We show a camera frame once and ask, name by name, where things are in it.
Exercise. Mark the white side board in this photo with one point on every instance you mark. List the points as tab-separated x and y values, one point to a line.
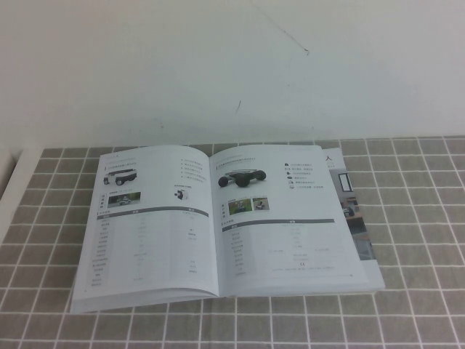
5	167

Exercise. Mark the grey checked tablecloth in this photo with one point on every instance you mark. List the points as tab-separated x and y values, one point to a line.
417	218

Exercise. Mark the white product catalogue book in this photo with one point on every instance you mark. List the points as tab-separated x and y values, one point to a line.
254	236

